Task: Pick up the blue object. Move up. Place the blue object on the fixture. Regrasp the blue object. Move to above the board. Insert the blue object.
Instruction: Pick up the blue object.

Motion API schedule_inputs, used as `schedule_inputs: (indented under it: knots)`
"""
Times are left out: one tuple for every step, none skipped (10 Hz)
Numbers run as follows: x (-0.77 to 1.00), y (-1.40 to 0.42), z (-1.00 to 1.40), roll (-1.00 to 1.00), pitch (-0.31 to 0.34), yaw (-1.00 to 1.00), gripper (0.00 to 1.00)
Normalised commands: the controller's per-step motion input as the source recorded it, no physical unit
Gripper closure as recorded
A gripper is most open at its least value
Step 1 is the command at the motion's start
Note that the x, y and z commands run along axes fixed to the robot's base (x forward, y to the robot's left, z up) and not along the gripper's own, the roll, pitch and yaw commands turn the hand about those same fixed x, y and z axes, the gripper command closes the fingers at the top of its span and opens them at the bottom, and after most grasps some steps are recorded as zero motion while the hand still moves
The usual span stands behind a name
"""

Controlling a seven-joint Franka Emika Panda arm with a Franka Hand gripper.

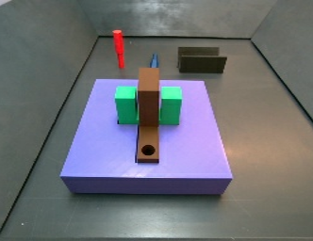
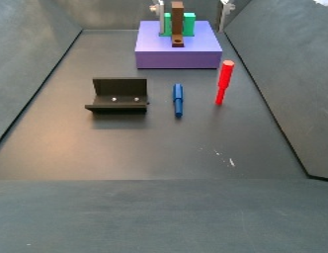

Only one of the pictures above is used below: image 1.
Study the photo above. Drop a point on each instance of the blue hexagonal peg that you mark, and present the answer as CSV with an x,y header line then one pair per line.
x,y
155,61

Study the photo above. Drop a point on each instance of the black fixture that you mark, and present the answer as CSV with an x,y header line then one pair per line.
x,y
201,60

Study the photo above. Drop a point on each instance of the right green block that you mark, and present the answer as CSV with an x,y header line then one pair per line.
x,y
171,105

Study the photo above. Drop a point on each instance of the green block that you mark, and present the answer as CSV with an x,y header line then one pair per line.
x,y
171,105
126,105

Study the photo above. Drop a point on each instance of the left green block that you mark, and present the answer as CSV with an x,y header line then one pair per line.
x,y
126,105

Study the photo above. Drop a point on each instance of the brown slotted bar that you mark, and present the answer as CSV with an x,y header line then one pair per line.
x,y
147,153

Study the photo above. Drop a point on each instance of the purple base block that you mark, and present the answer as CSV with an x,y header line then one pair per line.
x,y
102,163

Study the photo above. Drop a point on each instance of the red peg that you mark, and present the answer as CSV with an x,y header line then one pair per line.
x,y
119,48

